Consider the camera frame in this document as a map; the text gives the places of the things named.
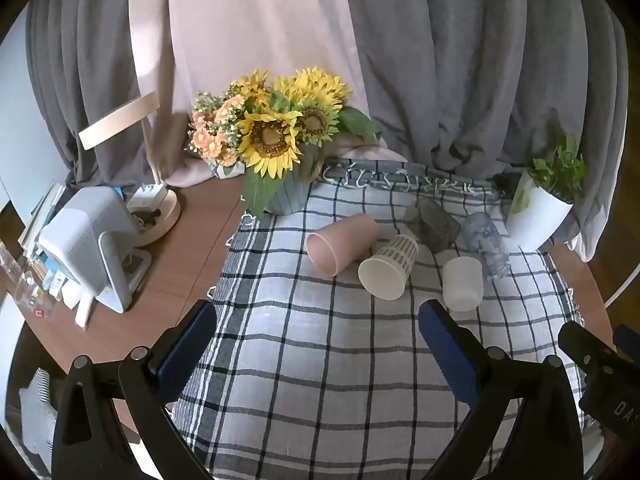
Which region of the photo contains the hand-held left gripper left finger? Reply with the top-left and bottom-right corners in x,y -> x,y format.
51,299 -> 218,480

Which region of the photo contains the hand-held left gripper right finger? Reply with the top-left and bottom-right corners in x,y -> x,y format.
418,299 -> 585,480

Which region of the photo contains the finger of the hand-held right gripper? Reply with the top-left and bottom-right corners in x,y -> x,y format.
614,325 -> 640,360
558,321 -> 623,386

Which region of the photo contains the white frosted cup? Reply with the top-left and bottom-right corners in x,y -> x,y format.
442,256 -> 484,312

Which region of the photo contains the white patterned paper cup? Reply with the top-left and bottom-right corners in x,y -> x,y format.
358,233 -> 420,301

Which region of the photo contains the clear bluish glass cup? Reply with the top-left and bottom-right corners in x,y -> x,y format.
459,212 -> 511,281

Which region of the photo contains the grey glass cup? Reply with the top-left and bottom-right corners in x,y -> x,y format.
403,198 -> 461,253

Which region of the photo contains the pink plastic cup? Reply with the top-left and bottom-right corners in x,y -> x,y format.
306,213 -> 379,277

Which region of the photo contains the checked blue white cloth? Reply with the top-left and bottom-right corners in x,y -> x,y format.
172,157 -> 588,480

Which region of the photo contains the green plant in white pot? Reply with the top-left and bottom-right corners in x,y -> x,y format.
505,120 -> 589,252

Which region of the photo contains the white perforated desk device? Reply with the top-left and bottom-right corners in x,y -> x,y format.
37,187 -> 153,314

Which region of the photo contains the striped grey cushion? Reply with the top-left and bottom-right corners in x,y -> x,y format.
19,367 -> 59,457

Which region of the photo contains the clear plastic organizer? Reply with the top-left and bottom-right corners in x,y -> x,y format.
0,245 -> 53,319

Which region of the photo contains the ribbed grey-blue vase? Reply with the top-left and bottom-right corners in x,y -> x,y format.
262,146 -> 326,216

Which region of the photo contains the stack of books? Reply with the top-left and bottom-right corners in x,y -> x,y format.
17,180 -> 69,262

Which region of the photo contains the sunflower bouquet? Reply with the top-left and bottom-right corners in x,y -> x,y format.
186,66 -> 383,218

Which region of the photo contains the white desk lamp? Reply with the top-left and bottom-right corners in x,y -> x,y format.
78,91 -> 182,247

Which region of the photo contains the grey curtain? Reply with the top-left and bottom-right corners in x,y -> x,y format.
25,0 -> 175,192
342,0 -> 630,262

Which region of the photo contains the pink curtain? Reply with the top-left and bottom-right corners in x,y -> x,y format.
127,0 -> 408,189

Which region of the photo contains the white cable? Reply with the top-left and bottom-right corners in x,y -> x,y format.
602,259 -> 639,309

